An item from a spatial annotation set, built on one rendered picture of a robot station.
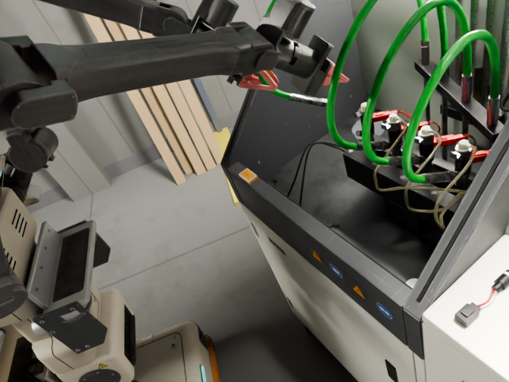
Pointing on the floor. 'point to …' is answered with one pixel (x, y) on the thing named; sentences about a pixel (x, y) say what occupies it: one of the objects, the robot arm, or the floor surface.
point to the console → (450, 359)
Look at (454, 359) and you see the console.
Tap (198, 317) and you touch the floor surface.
